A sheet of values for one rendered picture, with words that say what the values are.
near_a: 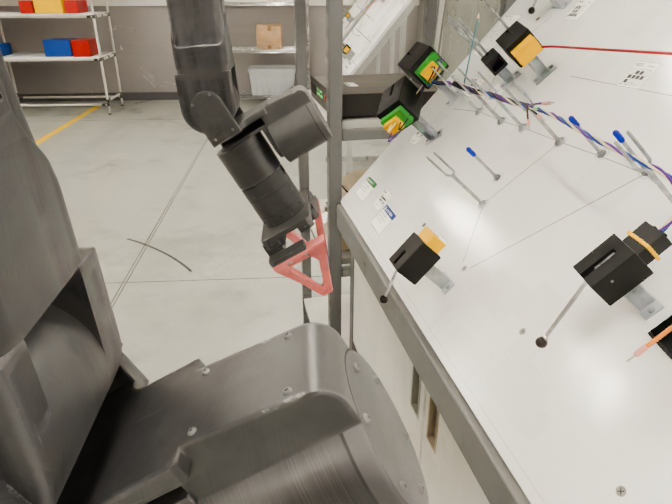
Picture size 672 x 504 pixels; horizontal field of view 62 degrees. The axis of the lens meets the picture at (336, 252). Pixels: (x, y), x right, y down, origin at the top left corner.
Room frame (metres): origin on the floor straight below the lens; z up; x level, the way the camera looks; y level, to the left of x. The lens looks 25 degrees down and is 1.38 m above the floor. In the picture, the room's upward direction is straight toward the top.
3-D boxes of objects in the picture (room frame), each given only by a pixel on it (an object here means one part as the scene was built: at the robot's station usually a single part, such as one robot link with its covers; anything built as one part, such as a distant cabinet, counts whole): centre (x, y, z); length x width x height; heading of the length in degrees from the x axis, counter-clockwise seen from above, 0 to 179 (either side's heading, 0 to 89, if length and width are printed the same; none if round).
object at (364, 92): (1.68, -0.11, 1.09); 0.35 x 0.33 x 0.07; 12
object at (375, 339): (1.08, -0.11, 0.62); 0.54 x 0.02 x 0.34; 12
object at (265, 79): (7.51, 0.82, 0.29); 0.60 x 0.42 x 0.33; 94
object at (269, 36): (7.51, 0.84, 0.82); 0.41 x 0.33 x 0.29; 4
